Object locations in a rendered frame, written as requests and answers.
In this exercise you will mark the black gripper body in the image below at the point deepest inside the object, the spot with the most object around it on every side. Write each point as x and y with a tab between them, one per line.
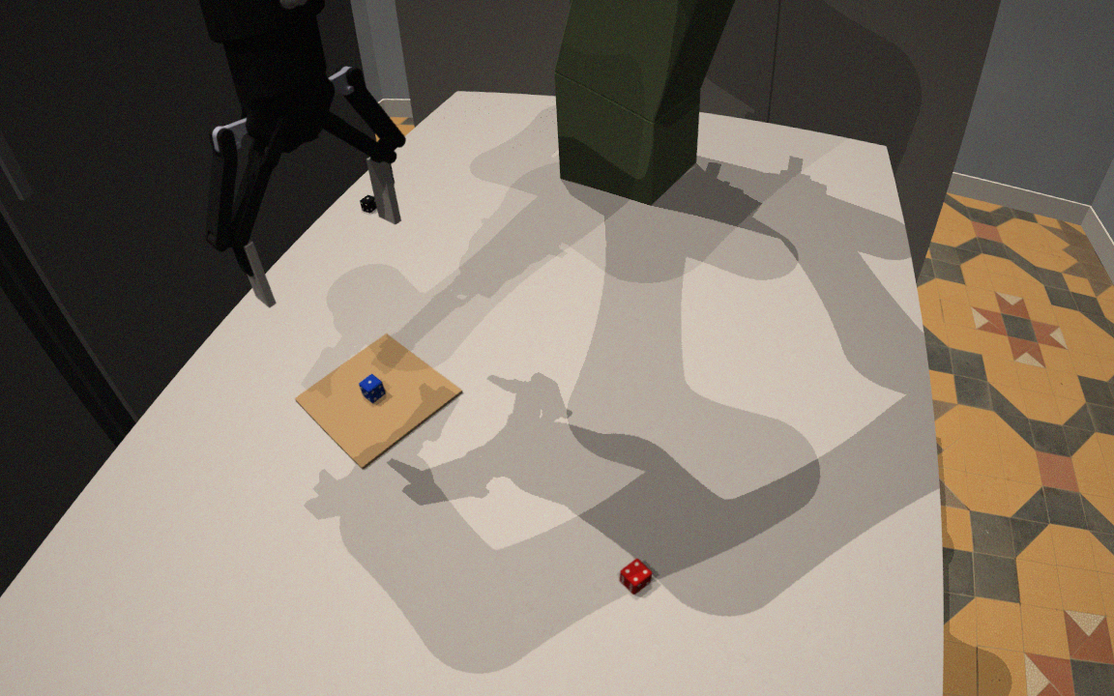
268	69

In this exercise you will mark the blue die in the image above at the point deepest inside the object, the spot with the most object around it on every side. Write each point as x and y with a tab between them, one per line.
372	388

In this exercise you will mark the red die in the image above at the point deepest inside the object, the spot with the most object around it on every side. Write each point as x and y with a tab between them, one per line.
635	576

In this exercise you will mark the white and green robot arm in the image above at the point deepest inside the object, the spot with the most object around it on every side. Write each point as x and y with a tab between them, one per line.
230	21

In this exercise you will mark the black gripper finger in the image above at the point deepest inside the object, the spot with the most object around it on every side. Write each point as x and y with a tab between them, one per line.
222	214
350	83

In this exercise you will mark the tan flat square mat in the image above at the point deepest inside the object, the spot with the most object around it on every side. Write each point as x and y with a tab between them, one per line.
364	430

